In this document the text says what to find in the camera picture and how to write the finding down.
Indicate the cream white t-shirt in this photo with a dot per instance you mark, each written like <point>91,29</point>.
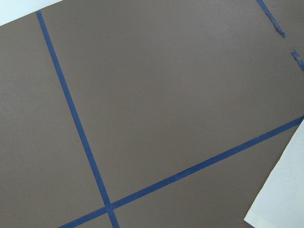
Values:
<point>280,202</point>

